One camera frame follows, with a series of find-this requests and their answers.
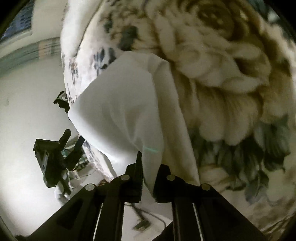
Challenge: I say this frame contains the white t-shirt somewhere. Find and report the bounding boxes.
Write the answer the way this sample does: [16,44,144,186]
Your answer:
[68,52,200,191]

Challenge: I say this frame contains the left green curtain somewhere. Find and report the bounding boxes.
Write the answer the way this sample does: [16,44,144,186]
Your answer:
[0,38,61,76]

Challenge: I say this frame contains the white gloved hand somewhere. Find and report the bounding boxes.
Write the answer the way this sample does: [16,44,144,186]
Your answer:
[54,169,81,200]

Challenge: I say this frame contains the window with bars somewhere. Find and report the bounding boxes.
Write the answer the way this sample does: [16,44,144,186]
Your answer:
[1,1,35,43]

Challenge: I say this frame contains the black cable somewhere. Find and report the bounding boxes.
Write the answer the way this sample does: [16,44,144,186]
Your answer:
[124,202,167,230]

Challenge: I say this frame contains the floral bed cover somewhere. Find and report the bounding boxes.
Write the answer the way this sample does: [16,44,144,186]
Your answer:
[60,1,295,240]

